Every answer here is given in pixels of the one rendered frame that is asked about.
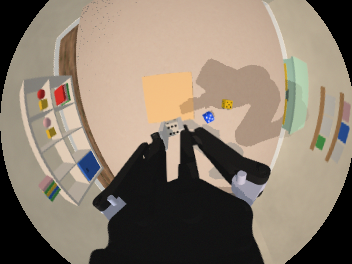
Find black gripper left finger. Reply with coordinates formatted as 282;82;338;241
92;121;169;227

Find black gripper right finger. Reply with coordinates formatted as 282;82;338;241
175;116;271;224

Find blue die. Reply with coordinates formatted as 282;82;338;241
202;111;214;123

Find light orange mat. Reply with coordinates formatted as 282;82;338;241
142;72;194;123

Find yellow die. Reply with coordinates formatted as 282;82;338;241
221;99;233;109

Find white die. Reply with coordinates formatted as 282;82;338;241
165;118;180;137

